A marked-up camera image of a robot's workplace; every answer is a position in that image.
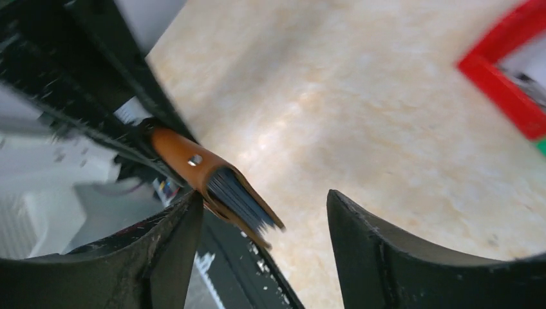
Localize red plastic bin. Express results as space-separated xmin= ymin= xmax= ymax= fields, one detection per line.
xmin=457 ymin=1 xmax=545 ymax=142

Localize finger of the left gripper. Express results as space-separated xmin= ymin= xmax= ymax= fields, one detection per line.
xmin=64 ymin=0 xmax=195 ymax=141
xmin=1 ymin=38 xmax=184 ymax=185

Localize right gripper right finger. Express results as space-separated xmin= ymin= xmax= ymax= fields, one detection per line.
xmin=326 ymin=190 xmax=545 ymax=308

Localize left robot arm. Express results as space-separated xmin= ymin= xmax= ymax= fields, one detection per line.
xmin=1 ymin=1 xmax=191 ymax=193

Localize middle green plastic bin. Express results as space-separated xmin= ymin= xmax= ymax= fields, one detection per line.
xmin=535 ymin=137 xmax=546 ymax=156

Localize white cards in red bin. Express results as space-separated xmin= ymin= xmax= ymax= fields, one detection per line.
xmin=498 ymin=32 xmax=545 ymax=113

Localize brown leather card holder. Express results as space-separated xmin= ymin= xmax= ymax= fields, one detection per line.
xmin=150 ymin=126 xmax=285 ymax=249

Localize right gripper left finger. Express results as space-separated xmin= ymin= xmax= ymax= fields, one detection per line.
xmin=1 ymin=192 xmax=203 ymax=308

